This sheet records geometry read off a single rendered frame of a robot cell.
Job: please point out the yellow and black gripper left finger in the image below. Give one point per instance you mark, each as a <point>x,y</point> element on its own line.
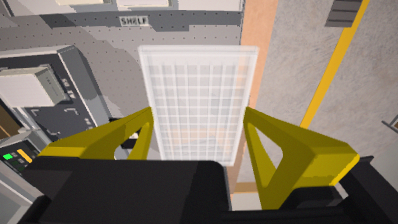
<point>101,142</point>

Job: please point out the black flat square pad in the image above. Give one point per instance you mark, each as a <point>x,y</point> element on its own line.
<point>130,142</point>

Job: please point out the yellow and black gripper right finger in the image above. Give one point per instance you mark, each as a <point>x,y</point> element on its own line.
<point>310,159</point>

